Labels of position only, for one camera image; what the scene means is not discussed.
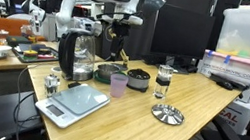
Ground yellow desk lamp grey head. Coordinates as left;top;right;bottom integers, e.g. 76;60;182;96
99;0;167;78

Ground round table cable grommet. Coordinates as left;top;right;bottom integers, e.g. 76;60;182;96
51;65;64;74

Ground white grey background device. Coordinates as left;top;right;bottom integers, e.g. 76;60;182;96
69;15;105;38

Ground white box red letters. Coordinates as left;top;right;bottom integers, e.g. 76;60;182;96
222;95;250;137

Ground white kitchen scale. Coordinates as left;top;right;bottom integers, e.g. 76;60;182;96
31;76;113;136

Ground dark green box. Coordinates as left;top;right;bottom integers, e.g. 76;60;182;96
5;33;33;49

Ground black rimmed silver bowl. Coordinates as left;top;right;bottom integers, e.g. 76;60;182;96
124;66;153;94

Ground silver round metal lid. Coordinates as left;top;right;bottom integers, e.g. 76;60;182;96
149;102;188;128

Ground grey power cable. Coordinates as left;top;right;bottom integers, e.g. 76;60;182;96
7;61;49;140

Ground small glass jar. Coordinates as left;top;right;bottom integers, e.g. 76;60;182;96
0;28;11;46

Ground tall glass grinder black band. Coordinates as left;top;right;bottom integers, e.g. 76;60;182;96
152;63;175;101

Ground black tray with items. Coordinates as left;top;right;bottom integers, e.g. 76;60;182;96
9;39;62;68

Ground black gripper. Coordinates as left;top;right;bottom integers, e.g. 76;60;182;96
105;21;132;64

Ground white printed cardboard box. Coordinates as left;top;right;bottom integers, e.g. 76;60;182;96
193;49;250;104

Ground small black flat object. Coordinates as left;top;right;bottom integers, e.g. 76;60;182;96
67;80;82;90

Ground black computer monitor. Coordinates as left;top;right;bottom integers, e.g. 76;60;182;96
142;2;218;77

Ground silver metal pot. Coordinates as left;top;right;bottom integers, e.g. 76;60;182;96
95;61;123;82

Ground pink translucent plastic cup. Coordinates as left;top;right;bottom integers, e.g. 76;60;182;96
108;73;130;100

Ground glass electric kettle black handle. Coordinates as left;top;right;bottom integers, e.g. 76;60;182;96
53;26;101;84

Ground black stapler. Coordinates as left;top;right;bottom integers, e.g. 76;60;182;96
207;71;250;95

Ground green round plate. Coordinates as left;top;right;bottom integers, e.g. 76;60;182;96
92;66;129;88

